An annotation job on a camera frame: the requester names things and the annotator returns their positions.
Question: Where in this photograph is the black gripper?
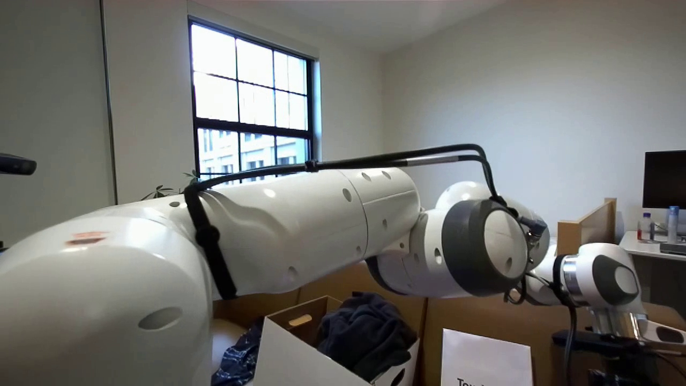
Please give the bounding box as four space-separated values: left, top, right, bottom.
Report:
570 315 686 386

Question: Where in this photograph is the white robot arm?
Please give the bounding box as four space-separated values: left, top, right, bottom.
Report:
0 166 659 386

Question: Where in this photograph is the white cardboard box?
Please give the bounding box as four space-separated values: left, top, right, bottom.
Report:
252 296 421 386

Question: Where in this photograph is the white desk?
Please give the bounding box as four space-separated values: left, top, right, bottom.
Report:
620 232 686 261

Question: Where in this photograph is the tan leather sofa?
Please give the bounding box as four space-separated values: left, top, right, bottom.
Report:
212 263 567 386

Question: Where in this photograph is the plastic water bottle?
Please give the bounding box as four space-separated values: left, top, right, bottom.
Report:
636 209 654 241

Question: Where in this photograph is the white printed paper sheet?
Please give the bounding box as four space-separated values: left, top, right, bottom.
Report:
440 327 534 386

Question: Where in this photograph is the computer monitor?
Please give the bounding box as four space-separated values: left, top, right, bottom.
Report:
640 149 686 208

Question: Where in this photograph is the dark navy cloth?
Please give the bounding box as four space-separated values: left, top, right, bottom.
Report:
316 292 417 382

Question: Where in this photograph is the blue patterned cloth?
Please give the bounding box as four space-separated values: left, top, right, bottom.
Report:
212 319 261 386

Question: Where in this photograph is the black framed window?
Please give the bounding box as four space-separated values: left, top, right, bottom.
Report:
189 19 318 176

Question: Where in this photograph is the wooden bed frame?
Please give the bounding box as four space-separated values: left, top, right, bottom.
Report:
558 196 618 255

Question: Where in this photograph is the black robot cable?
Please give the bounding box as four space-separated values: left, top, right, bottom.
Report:
182 142 581 386

